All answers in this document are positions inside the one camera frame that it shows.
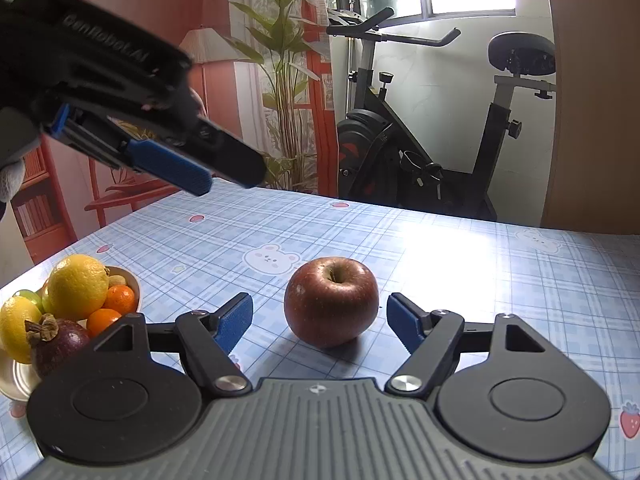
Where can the yellow lemon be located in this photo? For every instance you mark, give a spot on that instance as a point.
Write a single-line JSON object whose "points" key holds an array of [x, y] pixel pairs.
{"points": [[77, 287], [17, 330]]}

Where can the black exercise bike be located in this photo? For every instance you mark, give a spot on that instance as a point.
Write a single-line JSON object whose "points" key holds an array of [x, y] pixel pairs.
{"points": [[380, 150]]}

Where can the wooden panel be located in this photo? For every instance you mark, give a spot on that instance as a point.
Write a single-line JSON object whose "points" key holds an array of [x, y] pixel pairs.
{"points": [[595, 110]]}

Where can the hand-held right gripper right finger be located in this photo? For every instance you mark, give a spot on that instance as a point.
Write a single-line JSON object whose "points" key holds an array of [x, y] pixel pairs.
{"points": [[404, 322]]}

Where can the purple mangosteen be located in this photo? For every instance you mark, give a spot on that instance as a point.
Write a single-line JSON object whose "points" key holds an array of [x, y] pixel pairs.
{"points": [[62, 349]]}

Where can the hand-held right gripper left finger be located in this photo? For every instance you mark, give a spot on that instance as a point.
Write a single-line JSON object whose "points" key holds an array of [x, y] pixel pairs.
{"points": [[232, 322]]}

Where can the orange tangerine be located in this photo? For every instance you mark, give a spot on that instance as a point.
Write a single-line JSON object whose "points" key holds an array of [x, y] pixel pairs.
{"points": [[102, 322], [122, 300]]}

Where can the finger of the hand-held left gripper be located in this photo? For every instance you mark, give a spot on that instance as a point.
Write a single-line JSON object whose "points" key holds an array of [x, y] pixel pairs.
{"points": [[170, 165], [225, 155]]}

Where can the person's left hand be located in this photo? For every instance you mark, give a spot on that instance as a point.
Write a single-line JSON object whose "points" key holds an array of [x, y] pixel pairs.
{"points": [[10, 177]]}

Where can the cream round plate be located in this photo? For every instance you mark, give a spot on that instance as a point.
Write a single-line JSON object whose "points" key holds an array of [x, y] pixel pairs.
{"points": [[15, 379]]}

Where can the printed room wall poster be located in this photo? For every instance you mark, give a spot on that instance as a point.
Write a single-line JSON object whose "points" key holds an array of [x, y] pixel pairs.
{"points": [[240, 85]]}

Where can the red apple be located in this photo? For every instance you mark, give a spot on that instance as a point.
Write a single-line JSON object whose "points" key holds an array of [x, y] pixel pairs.
{"points": [[330, 305]]}

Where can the green jujube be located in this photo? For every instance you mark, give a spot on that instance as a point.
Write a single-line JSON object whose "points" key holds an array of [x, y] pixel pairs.
{"points": [[29, 296]]}

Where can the small yellow-green fruit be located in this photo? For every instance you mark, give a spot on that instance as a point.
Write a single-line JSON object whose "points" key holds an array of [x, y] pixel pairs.
{"points": [[117, 281]]}

